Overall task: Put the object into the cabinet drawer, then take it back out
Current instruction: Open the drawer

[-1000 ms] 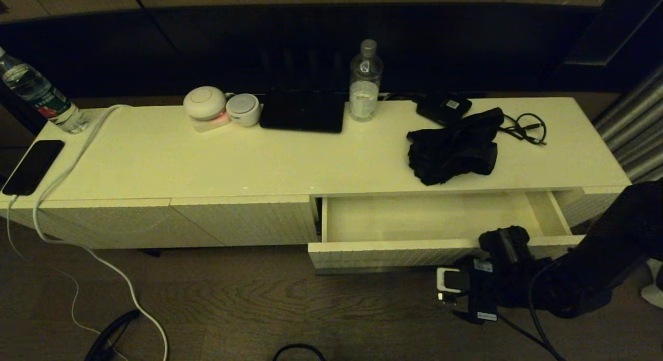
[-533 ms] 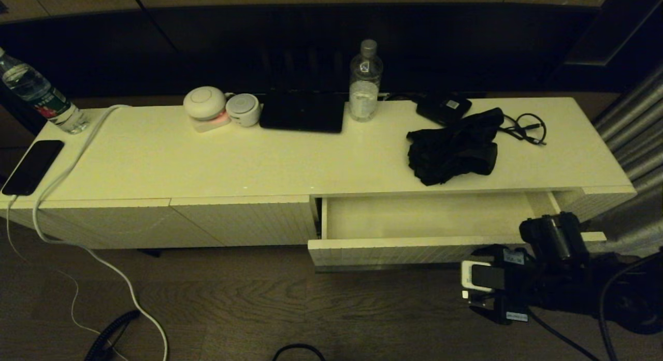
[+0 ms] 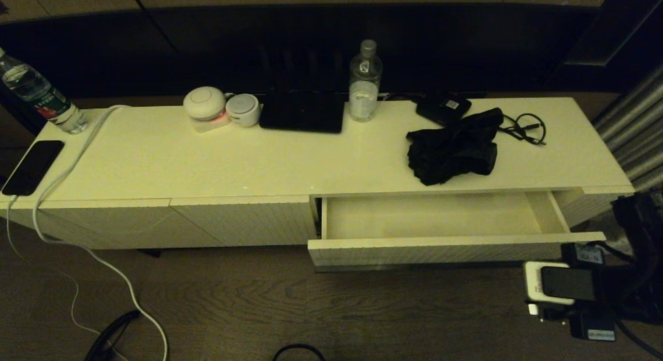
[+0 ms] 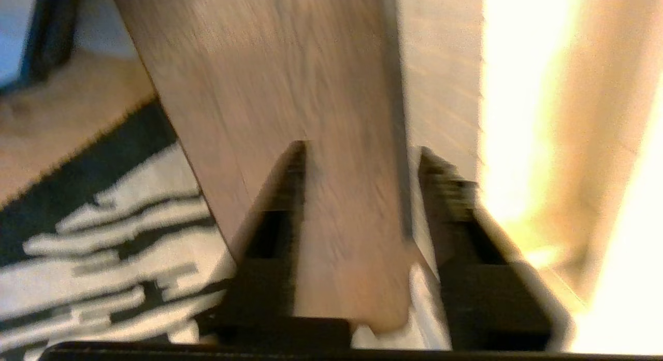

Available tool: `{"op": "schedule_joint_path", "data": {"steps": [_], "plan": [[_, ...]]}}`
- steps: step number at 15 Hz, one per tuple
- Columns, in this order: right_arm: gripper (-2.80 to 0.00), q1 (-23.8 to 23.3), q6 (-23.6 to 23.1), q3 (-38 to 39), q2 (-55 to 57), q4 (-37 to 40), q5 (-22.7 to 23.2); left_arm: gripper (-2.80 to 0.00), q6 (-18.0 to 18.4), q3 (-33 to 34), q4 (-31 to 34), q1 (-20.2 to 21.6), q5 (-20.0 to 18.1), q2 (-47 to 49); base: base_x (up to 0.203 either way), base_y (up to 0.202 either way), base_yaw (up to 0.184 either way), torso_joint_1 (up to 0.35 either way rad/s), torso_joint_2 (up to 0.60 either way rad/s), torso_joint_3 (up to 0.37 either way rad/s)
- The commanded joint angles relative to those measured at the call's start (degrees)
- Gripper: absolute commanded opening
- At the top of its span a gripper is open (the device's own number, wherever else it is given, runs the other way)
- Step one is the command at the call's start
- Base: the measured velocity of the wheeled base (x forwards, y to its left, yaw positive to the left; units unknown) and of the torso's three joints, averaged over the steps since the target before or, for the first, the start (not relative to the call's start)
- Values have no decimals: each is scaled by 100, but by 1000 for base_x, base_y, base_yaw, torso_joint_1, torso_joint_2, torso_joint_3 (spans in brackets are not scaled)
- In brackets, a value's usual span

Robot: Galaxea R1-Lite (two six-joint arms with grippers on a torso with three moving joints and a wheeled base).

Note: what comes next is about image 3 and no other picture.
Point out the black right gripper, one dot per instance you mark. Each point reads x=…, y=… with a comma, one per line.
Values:
x=593, y=327

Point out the white ribbed drawer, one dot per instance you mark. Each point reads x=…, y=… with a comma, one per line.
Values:
x=440, y=252

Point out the black cloth garment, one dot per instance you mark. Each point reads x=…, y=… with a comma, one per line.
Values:
x=450, y=148

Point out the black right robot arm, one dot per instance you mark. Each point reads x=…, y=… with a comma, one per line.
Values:
x=639, y=216

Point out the white low cabinet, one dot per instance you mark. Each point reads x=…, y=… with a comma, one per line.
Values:
x=259, y=159

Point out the small black box with label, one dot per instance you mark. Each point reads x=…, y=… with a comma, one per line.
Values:
x=441, y=110

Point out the clear water bottle grey cap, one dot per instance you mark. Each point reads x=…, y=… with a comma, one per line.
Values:
x=364, y=91

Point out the black flat rectangular device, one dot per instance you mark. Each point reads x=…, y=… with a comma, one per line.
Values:
x=303, y=115

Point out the white ribbed cabinet door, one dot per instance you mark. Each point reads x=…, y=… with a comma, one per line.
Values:
x=248, y=221

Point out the small white round speaker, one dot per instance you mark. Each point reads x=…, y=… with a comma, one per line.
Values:
x=243, y=111

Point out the white base with pink light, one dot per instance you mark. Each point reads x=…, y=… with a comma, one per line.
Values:
x=210, y=126

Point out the large white dome device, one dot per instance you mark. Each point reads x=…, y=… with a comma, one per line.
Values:
x=204, y=102

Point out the black smartphone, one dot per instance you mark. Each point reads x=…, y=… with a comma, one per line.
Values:
x=33, y=167

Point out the water bottle with green-red label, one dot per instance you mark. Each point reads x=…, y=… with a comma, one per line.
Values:
x=36, y=91

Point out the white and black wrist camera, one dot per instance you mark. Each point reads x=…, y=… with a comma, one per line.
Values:
x=564, y=283

